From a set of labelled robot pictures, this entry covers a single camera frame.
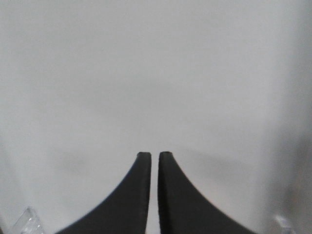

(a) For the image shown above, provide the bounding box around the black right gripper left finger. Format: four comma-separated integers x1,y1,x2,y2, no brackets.
58,152,152,234

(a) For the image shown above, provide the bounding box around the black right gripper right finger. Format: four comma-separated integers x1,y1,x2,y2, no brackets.
157,152,252,234

